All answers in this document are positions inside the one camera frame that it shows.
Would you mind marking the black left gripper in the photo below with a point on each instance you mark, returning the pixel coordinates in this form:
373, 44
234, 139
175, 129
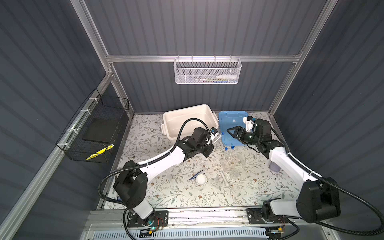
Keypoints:
210, 148

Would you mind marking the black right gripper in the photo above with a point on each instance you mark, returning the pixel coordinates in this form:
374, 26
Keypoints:
239, 130

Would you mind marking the blue capped test tube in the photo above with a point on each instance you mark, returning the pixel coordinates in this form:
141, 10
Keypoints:
225, 157
217, 138
231, 153

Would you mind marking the clear test tube rack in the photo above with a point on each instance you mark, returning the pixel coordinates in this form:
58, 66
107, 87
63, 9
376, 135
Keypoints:
237, 161

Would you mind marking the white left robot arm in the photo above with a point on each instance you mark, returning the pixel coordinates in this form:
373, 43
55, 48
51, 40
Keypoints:
131, 186

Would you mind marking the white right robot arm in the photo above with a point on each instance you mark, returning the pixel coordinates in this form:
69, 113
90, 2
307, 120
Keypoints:
317, 200

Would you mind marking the blue plastic box lid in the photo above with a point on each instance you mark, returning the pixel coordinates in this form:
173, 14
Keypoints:
228, 120

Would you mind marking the white plastic storage box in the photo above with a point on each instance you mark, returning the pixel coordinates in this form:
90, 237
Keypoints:
173, 120

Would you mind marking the white ceramic mortar bowl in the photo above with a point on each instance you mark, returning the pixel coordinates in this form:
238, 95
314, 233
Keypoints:
201, 179

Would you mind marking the small clear glass beaker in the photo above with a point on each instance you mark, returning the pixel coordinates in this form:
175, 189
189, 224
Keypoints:
234, 173

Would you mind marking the white ceramic pestle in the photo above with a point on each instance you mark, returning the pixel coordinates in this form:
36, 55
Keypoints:
225, 179

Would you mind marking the grey oval stone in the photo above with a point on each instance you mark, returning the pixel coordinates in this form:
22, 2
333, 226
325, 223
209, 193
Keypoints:
274, 167

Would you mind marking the white bottle in basket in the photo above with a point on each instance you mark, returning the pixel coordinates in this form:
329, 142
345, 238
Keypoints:
226, 77

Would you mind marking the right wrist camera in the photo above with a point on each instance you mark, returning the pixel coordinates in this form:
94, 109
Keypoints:
249, 122

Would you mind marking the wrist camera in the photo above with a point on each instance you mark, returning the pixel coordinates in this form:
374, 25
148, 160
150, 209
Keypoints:
249, 122
213, 131

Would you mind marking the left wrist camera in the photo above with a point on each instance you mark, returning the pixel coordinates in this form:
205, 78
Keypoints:
213, 131

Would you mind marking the white wire mesh basket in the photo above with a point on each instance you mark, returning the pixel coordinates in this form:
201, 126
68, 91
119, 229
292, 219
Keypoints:
202, 71

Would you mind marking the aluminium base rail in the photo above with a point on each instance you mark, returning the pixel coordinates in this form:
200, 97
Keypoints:
207, 217

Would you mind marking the black wire wall basket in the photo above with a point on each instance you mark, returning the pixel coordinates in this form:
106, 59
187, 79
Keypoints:
98, 131

